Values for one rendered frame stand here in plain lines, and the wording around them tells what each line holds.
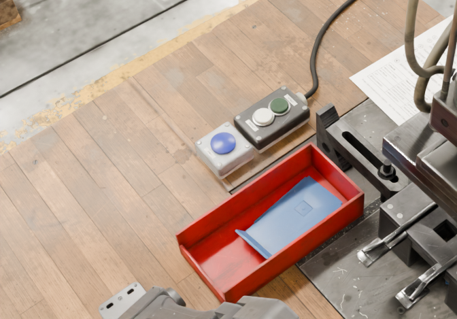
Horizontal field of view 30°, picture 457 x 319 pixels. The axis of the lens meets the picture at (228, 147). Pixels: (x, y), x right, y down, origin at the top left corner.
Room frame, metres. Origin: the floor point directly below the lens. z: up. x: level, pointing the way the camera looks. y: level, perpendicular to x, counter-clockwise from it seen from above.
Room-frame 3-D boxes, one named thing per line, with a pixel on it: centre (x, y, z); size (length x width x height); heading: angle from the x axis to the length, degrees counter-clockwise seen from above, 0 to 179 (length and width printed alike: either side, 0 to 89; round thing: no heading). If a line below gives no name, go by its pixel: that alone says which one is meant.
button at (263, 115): (0.82, -0.06, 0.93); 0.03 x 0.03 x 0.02
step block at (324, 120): (0.75, -0.17, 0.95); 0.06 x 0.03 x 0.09; 28
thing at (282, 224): (0.64, -0.07, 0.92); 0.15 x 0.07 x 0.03; 125
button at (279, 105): (0.84, -0.09, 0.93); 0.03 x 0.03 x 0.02
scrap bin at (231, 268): (0.63, -0.04, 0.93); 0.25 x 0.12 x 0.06; 118
